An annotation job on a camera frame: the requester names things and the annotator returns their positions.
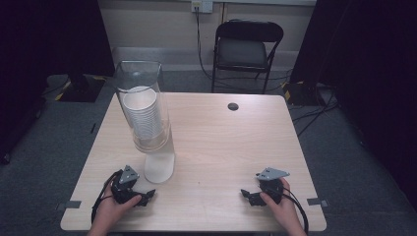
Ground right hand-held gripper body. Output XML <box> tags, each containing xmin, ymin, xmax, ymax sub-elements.
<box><xmin>255</xmin><ymin>167</ymin><xmax>291</xmax><ymax>206</ymax></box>

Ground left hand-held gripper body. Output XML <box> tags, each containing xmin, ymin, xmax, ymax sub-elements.
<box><xmin>110</xmin><ymin>164</ymin><xmax>143</xmax><ymax>206</ymax></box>

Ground person's left hand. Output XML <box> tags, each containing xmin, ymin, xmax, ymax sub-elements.
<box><xmin>92</xmin><ymin>193</ymin><xmax>144</xmax><ymax>232</ymax></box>

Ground person's right hand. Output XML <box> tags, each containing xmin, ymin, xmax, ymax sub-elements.
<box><xmin>259</xmin><ymin>177</ymin><xmax>304</xmax><ymax>230</ymax></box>

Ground clear cup dispenser white base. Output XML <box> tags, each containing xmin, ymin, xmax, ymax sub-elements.
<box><xmin>112</xmin><ymin>59</ymin><xmax>176</xmax><ymax>185</ymax></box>

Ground grey tape strip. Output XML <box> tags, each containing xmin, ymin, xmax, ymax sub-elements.
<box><xmin>306</xmin><ymin>197</ymin><xmax>329</xmax><ymax>207</ymax></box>
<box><xmin>55</xmin><ymin>200</ymin><xmax>83</xmax><ymax>211</ymax></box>

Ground stack of white paper cups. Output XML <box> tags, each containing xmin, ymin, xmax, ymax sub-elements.
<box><xmin>121</xmin><ymin>86</ymin><xmax>165</xmax><ymax>141</ymax></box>

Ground black stand base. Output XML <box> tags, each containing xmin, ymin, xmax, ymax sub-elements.
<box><xmin>54</xmin><ymin>73</ymin><xmax>107</xmax><ymax>103</ymax></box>

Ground black folding chair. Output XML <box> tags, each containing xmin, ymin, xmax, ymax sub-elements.
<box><xmin>210</xmin><ymin>19</ymin><xmax>285</xmax><ymax>95</ymax></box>

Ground dark curtain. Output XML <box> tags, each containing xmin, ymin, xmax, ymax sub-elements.
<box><xmin>289</xmin><ymin>0</ymin><xmax>417</xmax><ymax>212</ymax></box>
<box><xmin>0</xmin><ymin>0</ymin><xmax>116</xmax><ymax>165</ymax></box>

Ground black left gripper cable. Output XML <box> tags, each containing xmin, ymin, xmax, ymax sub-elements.
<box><xmin>90</xmin><ymin>169</ymin><xmax>124</xmax><ymax>224</ymax></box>

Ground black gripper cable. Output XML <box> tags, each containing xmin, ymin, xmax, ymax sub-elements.
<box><xmin>280</xmin><ymin>186</ymin><xmax>310</xmax><ymax>236</ymax></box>
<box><xmin>90</xmin><ymin>169</ymin><xmax>124</xmax><ymax>224</ymax></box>

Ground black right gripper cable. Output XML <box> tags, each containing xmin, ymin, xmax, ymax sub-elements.
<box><xmin>280</xmin><ymin>186</ymin><xmax>310</xmax><ymax>236</ymax></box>

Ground black floor cables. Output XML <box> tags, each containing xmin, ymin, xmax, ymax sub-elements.
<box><xmin>289</xmin><ymin>83</ymin><xmax>340</xmax><ymax>138</ymax></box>

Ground white wall socket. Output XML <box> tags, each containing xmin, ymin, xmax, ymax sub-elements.
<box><xmin>191</xmin><ymin>0</ymin><xmax>214</xmax><ymax>15</ymax></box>

